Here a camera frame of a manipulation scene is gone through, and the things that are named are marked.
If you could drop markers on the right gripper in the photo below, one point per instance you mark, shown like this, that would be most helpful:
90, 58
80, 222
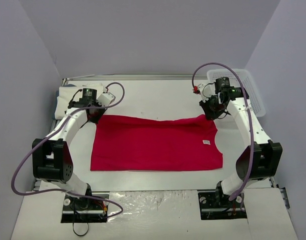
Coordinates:
210, 111

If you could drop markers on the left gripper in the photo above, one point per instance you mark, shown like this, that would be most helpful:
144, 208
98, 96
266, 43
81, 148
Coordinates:
95, 114

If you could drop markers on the red t-shirt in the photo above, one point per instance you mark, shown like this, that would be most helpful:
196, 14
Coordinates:
124, 143

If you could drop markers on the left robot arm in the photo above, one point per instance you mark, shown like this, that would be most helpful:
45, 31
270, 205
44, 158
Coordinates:
52, 161

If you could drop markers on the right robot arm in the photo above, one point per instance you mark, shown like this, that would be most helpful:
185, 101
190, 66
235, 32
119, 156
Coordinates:
261, 156

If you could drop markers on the folded white t-shirt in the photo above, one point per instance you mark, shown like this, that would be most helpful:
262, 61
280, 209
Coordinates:
66, 93

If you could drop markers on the white plastic basket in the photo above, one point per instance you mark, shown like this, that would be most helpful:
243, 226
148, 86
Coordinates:
248, 83

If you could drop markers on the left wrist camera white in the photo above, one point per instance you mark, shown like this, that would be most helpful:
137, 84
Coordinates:
106, 99

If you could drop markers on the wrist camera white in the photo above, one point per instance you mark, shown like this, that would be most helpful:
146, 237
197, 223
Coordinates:
106, 99
205, 91

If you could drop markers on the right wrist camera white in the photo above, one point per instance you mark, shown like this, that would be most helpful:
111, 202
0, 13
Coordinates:
205, 91

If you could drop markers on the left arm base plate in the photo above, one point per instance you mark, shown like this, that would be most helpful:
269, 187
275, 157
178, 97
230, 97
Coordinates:
83, 210

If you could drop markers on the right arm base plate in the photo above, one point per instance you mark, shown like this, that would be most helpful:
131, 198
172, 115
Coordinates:
211, 210

